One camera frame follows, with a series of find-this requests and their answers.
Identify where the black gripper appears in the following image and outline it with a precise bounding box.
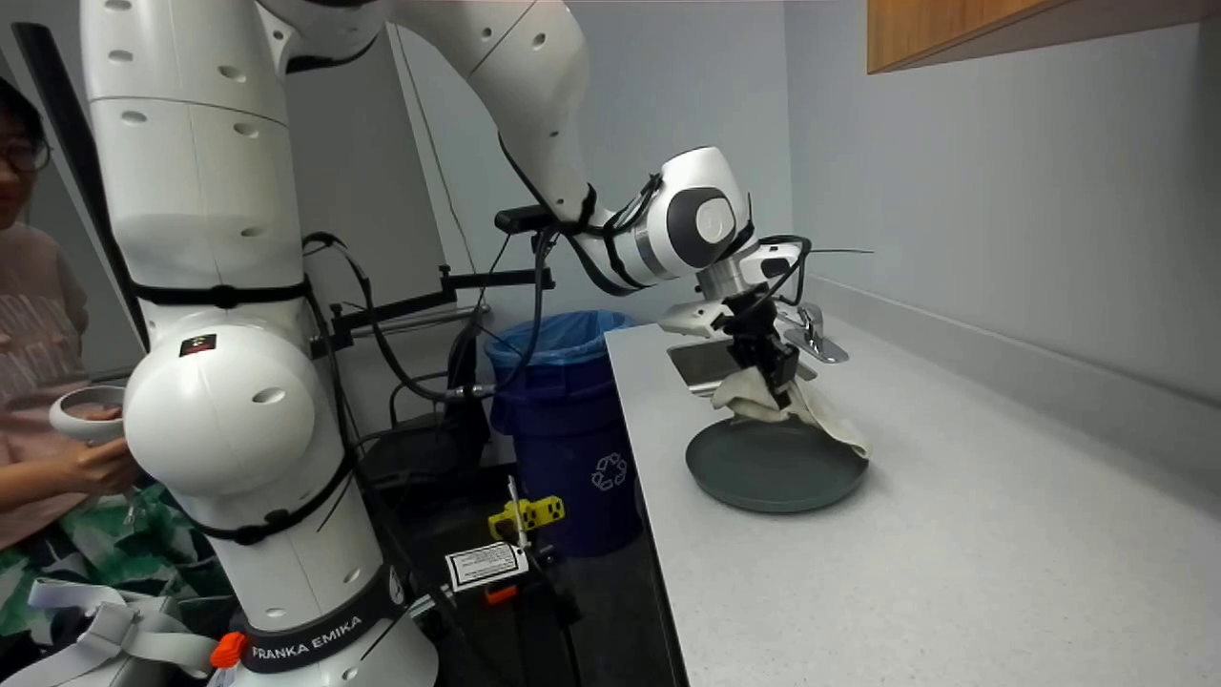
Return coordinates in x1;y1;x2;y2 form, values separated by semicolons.
727;291;798;406

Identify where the cream cloth towel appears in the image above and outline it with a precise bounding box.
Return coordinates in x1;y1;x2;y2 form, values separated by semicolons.
715;370;872;458

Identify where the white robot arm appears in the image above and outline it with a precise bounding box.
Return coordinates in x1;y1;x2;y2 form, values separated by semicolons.
80;0;760;687

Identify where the dark green round plate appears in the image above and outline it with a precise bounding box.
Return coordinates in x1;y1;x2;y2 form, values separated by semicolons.
688;419;872;515

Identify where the checkerboard calibration board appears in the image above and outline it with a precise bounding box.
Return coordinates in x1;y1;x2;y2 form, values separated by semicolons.
667;338;741;389

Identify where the blue recycling bin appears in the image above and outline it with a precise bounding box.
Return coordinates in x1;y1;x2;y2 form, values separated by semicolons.
487;310;641;556

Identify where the person in striped shirt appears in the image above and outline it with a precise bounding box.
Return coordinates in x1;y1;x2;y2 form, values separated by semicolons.
0;80;138;551

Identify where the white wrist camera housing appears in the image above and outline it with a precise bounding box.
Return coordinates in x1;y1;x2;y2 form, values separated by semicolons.
706;235;813;299

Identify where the black camera on tripod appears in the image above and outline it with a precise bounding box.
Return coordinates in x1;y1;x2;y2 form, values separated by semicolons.
494;207;574;235

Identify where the wooden wall cabinet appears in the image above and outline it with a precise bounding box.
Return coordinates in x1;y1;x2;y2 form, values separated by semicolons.
868;0;1221;73

